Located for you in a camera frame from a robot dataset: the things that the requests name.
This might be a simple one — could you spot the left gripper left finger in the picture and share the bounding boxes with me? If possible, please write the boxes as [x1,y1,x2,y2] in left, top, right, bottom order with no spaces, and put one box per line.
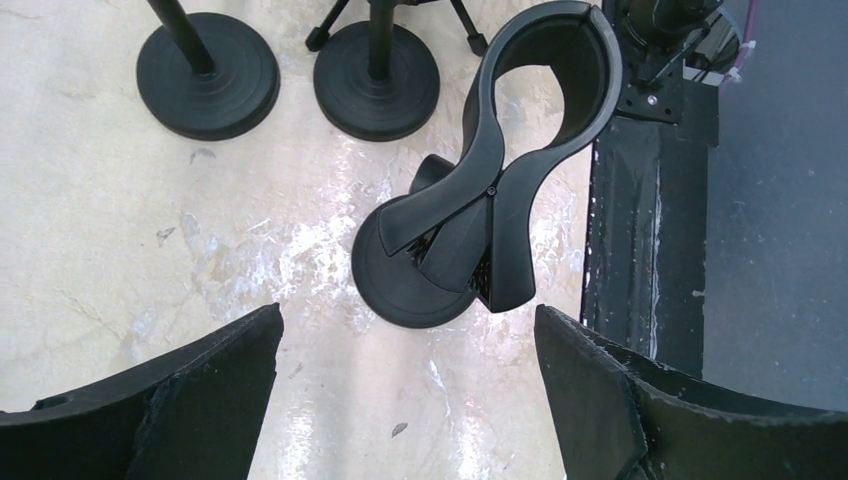
[1,304,284,479]

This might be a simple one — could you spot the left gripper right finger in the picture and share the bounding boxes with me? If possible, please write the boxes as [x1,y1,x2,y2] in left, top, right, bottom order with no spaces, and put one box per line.
[534,305,847,479]

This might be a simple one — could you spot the black clip round base stand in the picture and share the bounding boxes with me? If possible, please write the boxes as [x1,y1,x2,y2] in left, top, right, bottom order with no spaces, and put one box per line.
[135,0,281,141]

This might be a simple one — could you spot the black shock mount round stand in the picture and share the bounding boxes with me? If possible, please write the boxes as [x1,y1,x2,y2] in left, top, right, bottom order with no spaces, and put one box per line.
[305,1,440,142]

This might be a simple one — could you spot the black tripod shock mount stand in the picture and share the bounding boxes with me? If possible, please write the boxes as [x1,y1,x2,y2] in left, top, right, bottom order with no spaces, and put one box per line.
[305,0,488,57]

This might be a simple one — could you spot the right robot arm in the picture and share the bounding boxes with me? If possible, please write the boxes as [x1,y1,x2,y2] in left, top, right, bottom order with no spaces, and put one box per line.
[602,0,743,89]

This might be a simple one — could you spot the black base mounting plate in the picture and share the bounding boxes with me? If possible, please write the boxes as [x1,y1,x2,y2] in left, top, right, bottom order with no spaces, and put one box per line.
[580,81,719,378]

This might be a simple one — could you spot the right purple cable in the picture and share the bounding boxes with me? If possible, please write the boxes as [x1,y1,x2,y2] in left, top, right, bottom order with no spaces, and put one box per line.
[725,0,762,84]

